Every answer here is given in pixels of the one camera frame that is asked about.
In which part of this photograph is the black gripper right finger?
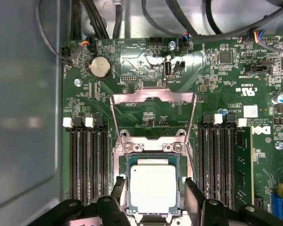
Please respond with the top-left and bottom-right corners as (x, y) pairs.
(183, 177), (283, 226)

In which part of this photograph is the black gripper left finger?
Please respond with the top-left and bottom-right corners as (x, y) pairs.
(25, 175), (131, 226)

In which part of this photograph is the thin metal locking lever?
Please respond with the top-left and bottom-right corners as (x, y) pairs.
(186, 145), (200, 188)

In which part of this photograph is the silver CPU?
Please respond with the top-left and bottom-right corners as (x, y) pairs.
(128, 156), (181, 212)

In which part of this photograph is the metal socket cover frame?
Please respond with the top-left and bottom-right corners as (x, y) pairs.
(109, 86), (198, 153)

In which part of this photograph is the CPU socket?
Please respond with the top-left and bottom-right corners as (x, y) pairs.
(112, 135), (196, 226)

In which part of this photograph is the green RAM stick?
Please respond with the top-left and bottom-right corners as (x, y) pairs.
(235, 126), (254, 205)

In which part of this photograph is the green motherboard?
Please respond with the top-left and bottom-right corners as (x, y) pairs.
(61, 35), (283, 226)

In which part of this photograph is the silver coin cell battery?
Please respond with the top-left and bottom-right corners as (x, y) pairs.
(88, 55), (113, 80)

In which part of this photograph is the grey open PC case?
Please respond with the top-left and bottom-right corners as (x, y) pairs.
(0, 0), (283, 226)

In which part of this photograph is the internal USB port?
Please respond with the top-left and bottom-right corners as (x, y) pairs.
(164, 60), (173, 77)

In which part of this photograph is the coloured fan wire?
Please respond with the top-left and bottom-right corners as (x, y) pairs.
(181, 32), (191, 51)
(240, 28), (267, 45)
(68, 39), (92, 54)

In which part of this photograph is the thick black cable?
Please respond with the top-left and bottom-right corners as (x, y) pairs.
(141, 0), (283, 43)
(70, 0), (83, 41)
(82, 0), (110, 40)
(112, 3), (124, 39)
(204, 0), (227, 35)

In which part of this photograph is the thin grey cable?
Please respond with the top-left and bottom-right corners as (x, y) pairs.
(34, 0), (70, 59)

